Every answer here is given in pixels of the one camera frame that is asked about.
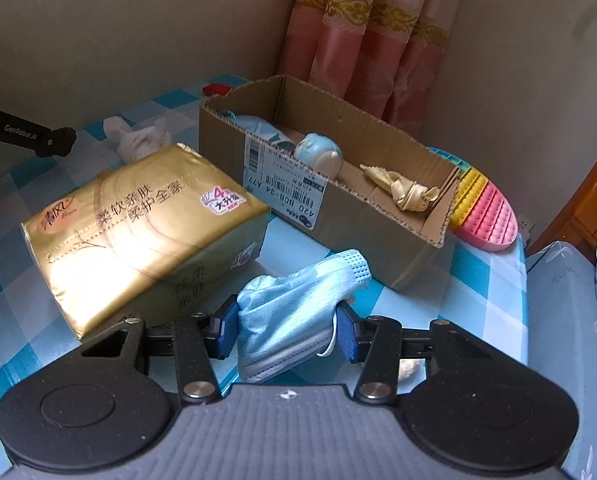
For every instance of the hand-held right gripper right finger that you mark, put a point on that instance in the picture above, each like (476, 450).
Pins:
(349, 335)

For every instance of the blue face mask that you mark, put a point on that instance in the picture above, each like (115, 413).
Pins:
(288, 310)

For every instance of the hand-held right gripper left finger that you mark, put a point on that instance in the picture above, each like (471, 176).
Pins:
(226, 329)

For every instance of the white crumpled tissue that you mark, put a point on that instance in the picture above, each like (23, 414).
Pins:
(138, 142)

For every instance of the wooden bed headboard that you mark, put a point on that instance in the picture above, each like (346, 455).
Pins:
(588, 195)

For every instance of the blue floral bed sheet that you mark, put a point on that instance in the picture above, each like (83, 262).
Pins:
(558, 310)

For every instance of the rainbow silicone bubble toy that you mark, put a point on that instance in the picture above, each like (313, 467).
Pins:
(488, 215)

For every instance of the brown cardboard box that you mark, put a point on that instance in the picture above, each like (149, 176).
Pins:
(358, 230)

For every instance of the red plastic clip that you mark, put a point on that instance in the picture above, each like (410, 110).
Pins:
(216, 89)

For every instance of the pink curtain with gold band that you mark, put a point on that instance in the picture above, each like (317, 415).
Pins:
(358, 35)

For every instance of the beige cloth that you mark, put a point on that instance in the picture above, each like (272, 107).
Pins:
(403, 190)

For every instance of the gold tissue pack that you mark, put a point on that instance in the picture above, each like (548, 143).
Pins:
(128, 240)

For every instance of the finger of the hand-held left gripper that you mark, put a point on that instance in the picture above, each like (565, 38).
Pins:
(58, 142)

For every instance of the blue white checkered tablecloth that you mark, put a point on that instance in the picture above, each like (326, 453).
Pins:
(478, 300)

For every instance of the light blue bird plush toy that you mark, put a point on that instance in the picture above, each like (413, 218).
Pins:
(321, 152)

